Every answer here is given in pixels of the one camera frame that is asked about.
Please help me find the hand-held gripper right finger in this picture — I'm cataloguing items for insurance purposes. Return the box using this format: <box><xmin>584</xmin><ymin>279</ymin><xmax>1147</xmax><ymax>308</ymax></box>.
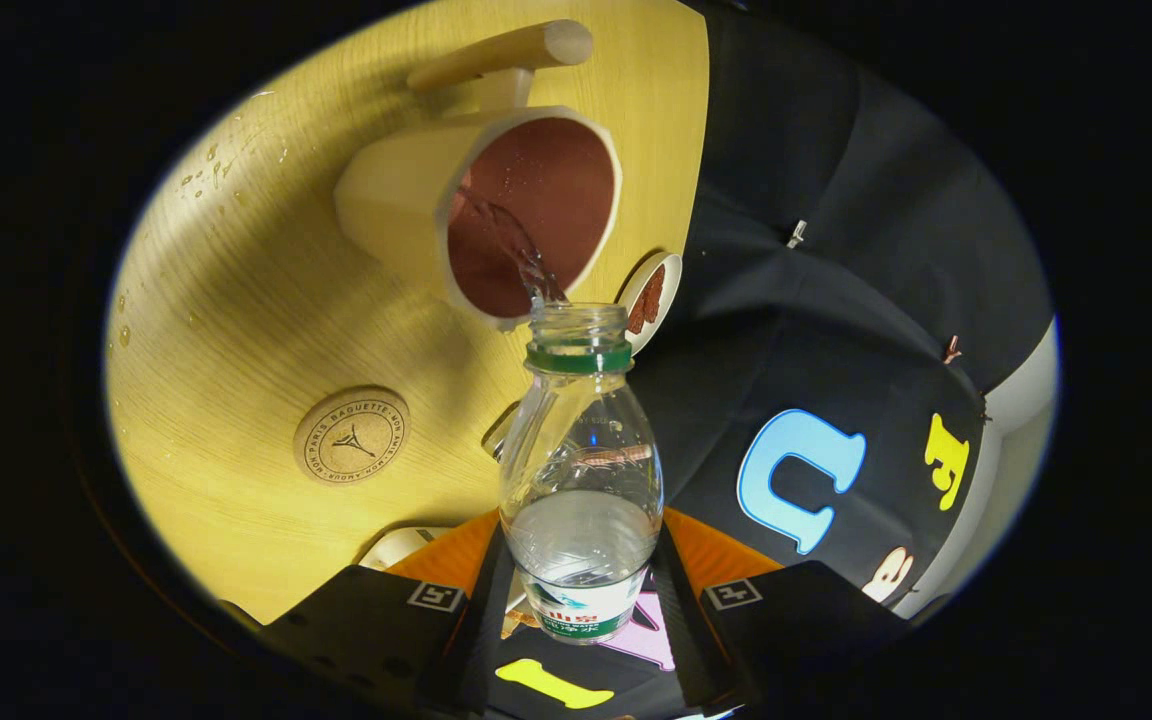
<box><xmin>649</xmin><ymin>507</ymin><xmax>912</xmax><ymax>716</ymax></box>

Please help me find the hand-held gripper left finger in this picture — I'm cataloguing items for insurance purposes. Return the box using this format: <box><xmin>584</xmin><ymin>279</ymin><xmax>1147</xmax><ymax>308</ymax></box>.
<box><xmin>261</xmin><ymin>510</ymin><xmax>517</xmax><ymax>716</ymax></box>

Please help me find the clear plastic juice bottle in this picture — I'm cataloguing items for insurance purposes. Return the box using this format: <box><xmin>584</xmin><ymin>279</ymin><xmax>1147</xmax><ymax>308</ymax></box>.
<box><xmin>498</xmin><ymin>302</ymin><xmax>665</xmax><ymax>646</ymax></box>

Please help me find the round cork coaster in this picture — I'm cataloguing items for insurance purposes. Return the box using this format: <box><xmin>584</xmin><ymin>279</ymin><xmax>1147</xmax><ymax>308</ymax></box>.
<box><xmin>293</xmin><ymin>387</ymin><xmax>411</xmax><ymax>486</ymax></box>

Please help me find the cream cup with wooden handle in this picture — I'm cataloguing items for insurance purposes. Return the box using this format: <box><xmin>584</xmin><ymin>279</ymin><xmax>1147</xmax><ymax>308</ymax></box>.
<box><xmin>334</xmin><ymin>20</ymin><xmax>623</xmax><ymax>331</ymax></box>

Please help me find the white toaster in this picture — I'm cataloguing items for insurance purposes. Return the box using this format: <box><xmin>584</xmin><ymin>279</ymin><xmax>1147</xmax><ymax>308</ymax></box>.
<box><xmin>358</xmin><ymin>526</ymin><xmax>452</xmax><ymax>571</ymax></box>

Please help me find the red-brown sausage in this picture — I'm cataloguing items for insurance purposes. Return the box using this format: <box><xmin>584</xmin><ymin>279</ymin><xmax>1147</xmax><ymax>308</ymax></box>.
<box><xmin>626</xmin><ymin>263</ymin><xmax>667</xmax><ymax>336</ymax></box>

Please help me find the small white plate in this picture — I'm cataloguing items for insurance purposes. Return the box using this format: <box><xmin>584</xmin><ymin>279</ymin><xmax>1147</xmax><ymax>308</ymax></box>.
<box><xmin>616</xmin><ymin>251</ymin><xmax>684</xmax><ymax>356</ymax></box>

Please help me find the wooden table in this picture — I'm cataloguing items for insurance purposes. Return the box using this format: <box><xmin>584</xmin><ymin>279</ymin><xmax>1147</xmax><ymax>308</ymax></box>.
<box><xmin>104</xmin><ymin>0</ymin><xmax>712</xmax><ymax>626</ymax></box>

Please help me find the black backdrop cloth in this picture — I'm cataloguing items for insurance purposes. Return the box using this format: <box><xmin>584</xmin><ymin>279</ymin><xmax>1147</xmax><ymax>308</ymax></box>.
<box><xmin>481</xmin><ymin>0</ymin><xmax>1055</xmax><ymax>720</ymax></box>

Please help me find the small metal wire basket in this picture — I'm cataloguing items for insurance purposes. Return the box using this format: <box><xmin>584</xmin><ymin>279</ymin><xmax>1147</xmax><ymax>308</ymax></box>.
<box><xmin>482</xmin><ymin>402</ymin><xmax>527</xmax><ymax>463</ymax></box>

